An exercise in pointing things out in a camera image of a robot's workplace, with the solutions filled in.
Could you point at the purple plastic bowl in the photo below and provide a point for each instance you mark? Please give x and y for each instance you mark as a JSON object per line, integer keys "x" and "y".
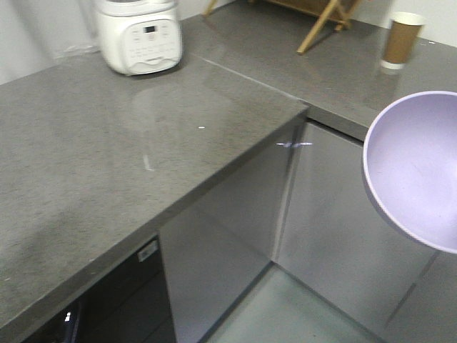
{"x": 409, "y": 167}

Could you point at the brown paper cup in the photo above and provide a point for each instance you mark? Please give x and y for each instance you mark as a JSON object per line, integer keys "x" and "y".
{"x": 404, "y": 30}

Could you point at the grey cabinet door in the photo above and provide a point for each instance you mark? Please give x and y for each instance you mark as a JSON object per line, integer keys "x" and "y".
{"x": 219, "y": 245}

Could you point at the white side cabinet panel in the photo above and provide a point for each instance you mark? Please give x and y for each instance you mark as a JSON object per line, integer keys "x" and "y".
{"x": 337, "y": 244}

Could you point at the white blender appliance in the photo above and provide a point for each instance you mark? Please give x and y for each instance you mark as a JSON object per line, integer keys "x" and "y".
{"x": 139, "y": 37}

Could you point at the black disinfection cabinet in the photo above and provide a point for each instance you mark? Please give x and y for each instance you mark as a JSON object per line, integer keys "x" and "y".
{"x": 130, "y": 304}

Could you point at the wooden rack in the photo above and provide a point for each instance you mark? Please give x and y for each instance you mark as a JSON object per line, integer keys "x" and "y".
{"x": 299, "y": 25}

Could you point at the clear plastic wrap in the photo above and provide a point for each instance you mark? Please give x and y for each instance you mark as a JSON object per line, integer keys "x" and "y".
{"x": 75, "y": 50}

